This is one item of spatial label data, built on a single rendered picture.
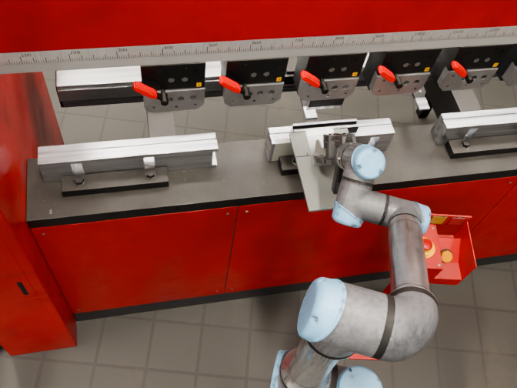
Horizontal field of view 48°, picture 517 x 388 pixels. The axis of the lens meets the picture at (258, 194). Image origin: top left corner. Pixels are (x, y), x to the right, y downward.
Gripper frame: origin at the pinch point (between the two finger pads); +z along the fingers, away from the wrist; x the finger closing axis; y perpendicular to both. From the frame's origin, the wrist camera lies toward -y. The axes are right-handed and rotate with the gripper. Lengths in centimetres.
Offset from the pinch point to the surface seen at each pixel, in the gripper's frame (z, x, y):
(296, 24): -28.5, 15.1, 33.4
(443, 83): -9.4, -30.5, 19.5
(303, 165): -0.5, 7.0, -2.2
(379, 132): 9.8, -19.8, 5.4
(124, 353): 63, 66, -82
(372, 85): -10.2, -9.8, 19.5
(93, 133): 134, 78, 2
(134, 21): -32, 51, 34
